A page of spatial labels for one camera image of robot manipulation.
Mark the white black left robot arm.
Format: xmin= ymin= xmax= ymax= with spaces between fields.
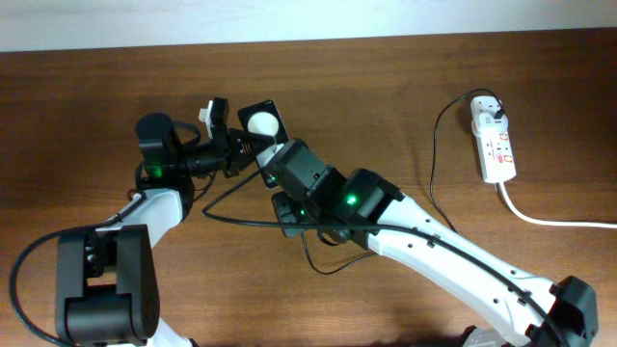
xmin=55 ymin=97 xmax=286 ymax=346

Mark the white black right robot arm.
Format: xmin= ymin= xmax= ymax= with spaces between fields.
xmin=257 ymin=140 xmax=599 ymax=346

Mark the white power strip cord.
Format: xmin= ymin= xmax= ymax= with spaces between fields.
xmin=496 ymin=180 xmax=617 ymax=230

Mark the black Galaxy smartphone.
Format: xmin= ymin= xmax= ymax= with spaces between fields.
xmin=237 ymin=100 xmax=289 ymax=168

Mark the black USB charging cable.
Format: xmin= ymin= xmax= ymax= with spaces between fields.
xmin=299 ymin=88 xmax=506 ymax=276

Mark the white USB charger adapter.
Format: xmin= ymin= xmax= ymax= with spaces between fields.
xmin=470 ymin=95 xmax=508 ymax=137

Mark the white power strip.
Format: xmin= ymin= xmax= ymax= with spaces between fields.
xmin=469 ymin=94 xmax=518 ymax=185

